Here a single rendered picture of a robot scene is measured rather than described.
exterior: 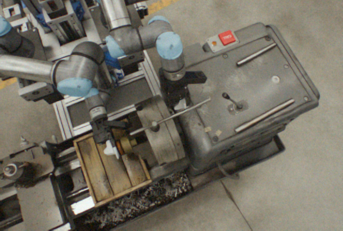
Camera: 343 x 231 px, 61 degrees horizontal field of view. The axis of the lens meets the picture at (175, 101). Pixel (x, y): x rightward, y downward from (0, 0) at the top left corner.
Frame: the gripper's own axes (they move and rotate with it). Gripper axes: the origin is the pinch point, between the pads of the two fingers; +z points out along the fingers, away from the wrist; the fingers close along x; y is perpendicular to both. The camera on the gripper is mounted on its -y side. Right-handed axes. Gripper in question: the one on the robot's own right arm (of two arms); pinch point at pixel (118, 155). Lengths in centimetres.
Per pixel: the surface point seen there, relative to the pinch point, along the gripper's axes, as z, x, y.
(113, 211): 18, -52, 20
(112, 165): -0.9, -19.5, 7.1
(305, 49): -48, -108, -181
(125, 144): -2.3, 4.1, -4.6
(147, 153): 5.0, 3.1, -12.1
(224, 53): -19, 17, -60
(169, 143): 6.6, 12.3, -22.2
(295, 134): 18, -108, -129
